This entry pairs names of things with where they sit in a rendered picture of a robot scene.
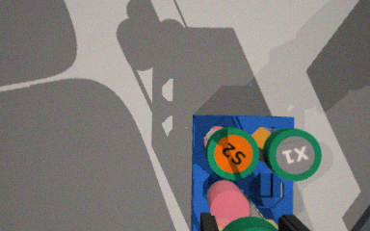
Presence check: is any blue tube rack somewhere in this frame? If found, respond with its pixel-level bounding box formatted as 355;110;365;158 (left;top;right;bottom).
191;115;294;231

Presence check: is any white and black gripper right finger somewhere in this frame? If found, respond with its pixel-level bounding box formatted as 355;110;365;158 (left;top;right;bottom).
278;215;310;231

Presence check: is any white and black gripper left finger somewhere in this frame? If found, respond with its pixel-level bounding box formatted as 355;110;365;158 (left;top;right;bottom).
200;213;219;231

